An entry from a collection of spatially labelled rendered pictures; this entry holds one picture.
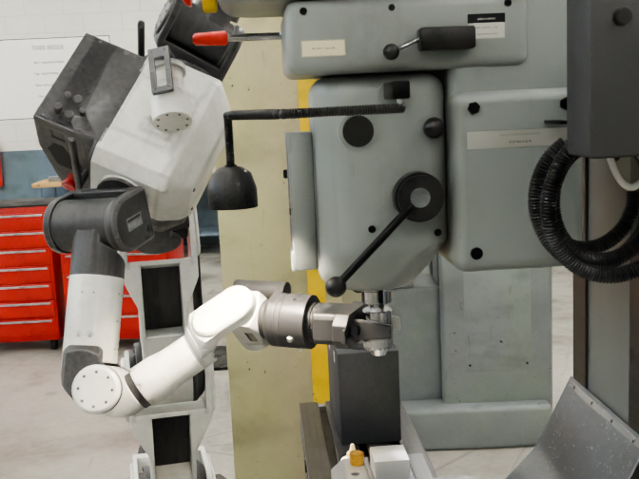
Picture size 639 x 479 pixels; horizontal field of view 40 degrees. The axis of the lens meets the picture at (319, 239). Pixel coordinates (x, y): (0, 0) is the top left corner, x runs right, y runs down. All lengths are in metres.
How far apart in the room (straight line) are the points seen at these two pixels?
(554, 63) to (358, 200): 0.33
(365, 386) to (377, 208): 0.56
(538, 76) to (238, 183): 0.45
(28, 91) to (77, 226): 9.16
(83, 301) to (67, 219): 0.15
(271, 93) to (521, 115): 1.87
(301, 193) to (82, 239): 0.40
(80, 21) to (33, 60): 0.69
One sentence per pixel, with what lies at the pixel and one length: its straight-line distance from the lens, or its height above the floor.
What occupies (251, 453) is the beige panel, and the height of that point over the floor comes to 0.34.
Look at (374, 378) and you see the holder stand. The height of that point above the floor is 1.06.
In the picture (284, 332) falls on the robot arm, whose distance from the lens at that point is 1.41.
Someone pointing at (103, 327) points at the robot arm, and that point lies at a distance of 1.49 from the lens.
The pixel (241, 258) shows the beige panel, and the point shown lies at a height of 1.06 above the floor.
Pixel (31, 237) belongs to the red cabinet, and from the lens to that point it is 6.18.
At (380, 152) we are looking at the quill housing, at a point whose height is 1.52.
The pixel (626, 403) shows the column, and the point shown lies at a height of 1.11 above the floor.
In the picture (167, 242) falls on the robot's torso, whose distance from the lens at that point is 1.95.
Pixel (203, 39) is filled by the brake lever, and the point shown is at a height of 1.70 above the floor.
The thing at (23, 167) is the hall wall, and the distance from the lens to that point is 10.70.
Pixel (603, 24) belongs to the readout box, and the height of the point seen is 1.66.
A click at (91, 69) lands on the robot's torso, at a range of 1.66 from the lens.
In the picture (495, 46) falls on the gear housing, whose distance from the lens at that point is 1.27.
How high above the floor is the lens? 1.59
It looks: 9 degrees down
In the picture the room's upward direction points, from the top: 3 degrees counter-clockwise
